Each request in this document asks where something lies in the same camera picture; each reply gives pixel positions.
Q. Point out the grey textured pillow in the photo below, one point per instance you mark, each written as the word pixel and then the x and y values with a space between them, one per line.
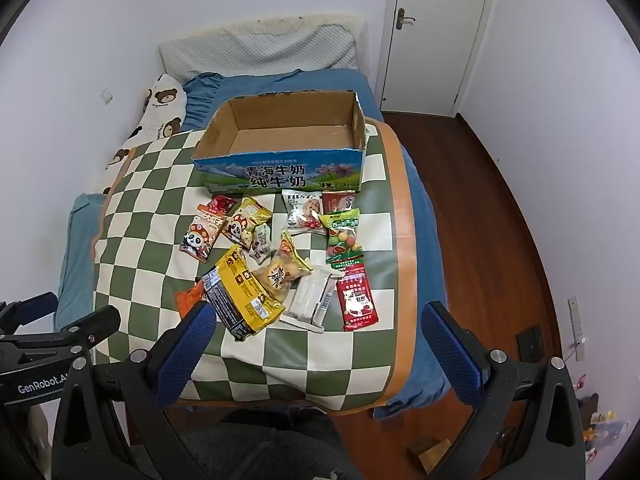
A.
pixel 260 50

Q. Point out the white door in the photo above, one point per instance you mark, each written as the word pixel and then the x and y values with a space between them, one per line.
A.
pixel 435 50

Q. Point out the green candy ball packet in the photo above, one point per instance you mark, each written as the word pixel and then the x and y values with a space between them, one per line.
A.
pixel 342 245

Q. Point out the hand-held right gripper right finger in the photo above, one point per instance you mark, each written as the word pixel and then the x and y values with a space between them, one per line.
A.
pixel 450 355

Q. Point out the clear plastic bag with items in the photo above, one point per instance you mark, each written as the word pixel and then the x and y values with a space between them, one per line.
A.
pixel 602 422

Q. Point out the wooden blocks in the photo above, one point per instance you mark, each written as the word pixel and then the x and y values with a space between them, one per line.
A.
pixel 430 452

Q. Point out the yellow mushroom print snack packet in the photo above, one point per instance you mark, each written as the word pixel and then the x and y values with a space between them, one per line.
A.
pixel 245 222

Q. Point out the green white checkered mat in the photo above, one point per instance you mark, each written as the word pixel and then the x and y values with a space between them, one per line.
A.
pixel 325 355

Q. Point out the large yellow black snack packet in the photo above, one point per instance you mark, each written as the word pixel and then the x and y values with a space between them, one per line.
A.
pixel 247 287

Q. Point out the plain orange snack packet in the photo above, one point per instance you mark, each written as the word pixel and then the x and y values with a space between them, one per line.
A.
pixel 187 300

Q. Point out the brown snack packet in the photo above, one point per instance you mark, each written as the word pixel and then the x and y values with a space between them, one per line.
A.
pixel 337 203

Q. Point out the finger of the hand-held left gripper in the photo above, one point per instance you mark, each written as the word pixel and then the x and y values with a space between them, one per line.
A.
pixel 95 322
pixel 35 305

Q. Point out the white wafer packet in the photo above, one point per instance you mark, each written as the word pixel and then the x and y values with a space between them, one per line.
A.
pixel 312 300

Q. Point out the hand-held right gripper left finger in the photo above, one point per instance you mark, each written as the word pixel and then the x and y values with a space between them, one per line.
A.
pixel 187 355

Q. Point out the blue ruffled pillow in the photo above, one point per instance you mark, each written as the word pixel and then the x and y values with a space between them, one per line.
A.
pixel 200 100

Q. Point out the bear print pillow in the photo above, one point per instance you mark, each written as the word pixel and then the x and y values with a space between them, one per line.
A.
pixel 160 110

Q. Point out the small dark red snack packet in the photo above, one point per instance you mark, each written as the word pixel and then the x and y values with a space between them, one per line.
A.
pixel 222 205

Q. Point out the cardboard box blue print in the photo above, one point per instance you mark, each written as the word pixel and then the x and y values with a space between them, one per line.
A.
pixel 275 175

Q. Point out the small clear candy packet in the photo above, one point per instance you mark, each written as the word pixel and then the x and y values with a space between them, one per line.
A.
pixel 260 247

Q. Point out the white cookie packet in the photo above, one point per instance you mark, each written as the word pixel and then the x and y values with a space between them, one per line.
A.
pixel 300 212

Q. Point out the white power strip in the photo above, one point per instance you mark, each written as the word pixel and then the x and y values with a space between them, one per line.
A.
pixel 575 330

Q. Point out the cream fluffy cushion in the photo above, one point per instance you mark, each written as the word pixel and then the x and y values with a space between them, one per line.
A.
pixel 310 21

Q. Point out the orange panda snack packet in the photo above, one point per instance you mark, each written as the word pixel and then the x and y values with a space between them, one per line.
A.
pixel 200 235

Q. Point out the yellow face print bread packet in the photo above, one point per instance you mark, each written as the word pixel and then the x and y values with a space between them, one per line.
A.
pixel 282 275

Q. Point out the black box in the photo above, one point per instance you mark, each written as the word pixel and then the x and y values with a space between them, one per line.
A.
pixel 530 342

